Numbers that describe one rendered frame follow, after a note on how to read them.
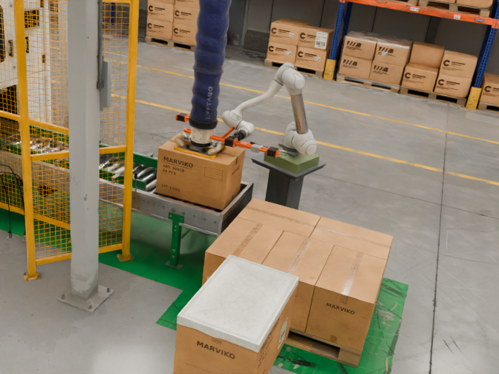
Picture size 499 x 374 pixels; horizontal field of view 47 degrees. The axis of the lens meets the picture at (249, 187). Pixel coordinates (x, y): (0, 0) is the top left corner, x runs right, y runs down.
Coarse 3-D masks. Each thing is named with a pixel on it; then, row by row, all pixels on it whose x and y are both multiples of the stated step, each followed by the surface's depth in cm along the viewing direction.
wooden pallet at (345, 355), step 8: (368, 328) 427; (288, 336) 410; (296, 336) 411; (312, 336) 395; (288, 344) 405; (296, 344) 403; (304, 344) 404; (312, 344) 405; (320, 344) 406; (336, 344) 390; (312, 352) 400; (320, 352) 398; (328, 352) 399; (336, 352) 400; (344, 352) 391; (352, 352) 388; (360, 352) 386; (336, 360) 395; (344, 360) 393; (352, 360) 391
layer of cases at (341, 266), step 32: (256, 224) 445; (288, 224) 451; (320, 224) 458; (224, 256) 398; (256, 256) 403; (288, 256) 408; (320, 256) 414; (352, 256) 419; (384, 256) 425; (320, 288) 379; (352, 288) 382; (320, 320) 388; (352, 320) 379
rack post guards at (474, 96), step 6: (330, 60) 1098; (330, 66) 1102; (324, 72) 1112; (330, 72) 1106; (324, 78) 1114; (330, 78) 1111; (474, 90) 1034; (480, 90) 1032; (474, 96) 1039; (468, 102) 1047; (474, 102) 1042; (474, 108) 1047
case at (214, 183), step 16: (176, 144) 465; (160, 160) 458; (176, 160) 453; (192, 160) 449; (208, 160) 444; (224, 160) 447; (240, 160) 469; (160, 176) 464; (176, 176) 459; (192, 176) 454; (208, 176) 450; (224, 176) 445; (240, 176) 481; (160, 192) 470; (176, 192) 465; (192, 192) 460; (208, 192) 455; (224, 192) 451; (224, 208) 458
